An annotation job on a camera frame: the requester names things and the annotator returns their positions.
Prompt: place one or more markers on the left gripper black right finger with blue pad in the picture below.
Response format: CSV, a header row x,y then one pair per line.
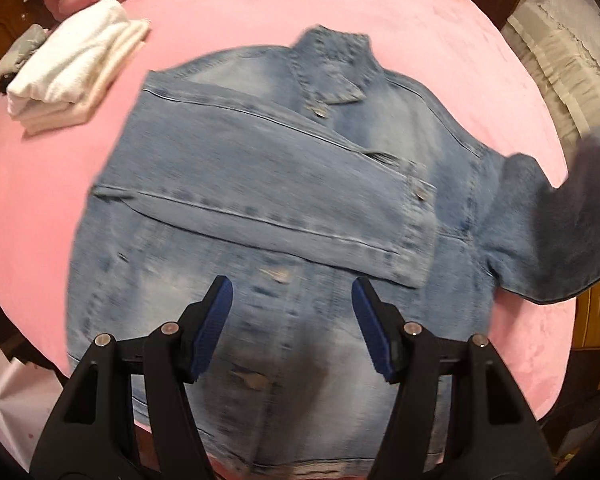
x,y
492,432

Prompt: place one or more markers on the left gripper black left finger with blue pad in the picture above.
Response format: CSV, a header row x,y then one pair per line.
x,y
90,433

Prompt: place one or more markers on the blue denim jacket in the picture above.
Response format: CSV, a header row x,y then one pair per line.
x,y
293,171

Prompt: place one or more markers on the orange wooden drawer unit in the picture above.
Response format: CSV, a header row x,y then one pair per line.
x,y
586,335

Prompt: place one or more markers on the white folded garment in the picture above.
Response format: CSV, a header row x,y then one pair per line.
x,y
60,70

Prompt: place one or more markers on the white lace folded bedding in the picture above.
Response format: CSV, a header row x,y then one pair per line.
x,y
558,41

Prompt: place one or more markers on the cream folded garment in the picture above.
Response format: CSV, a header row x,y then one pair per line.
x,y
37,117

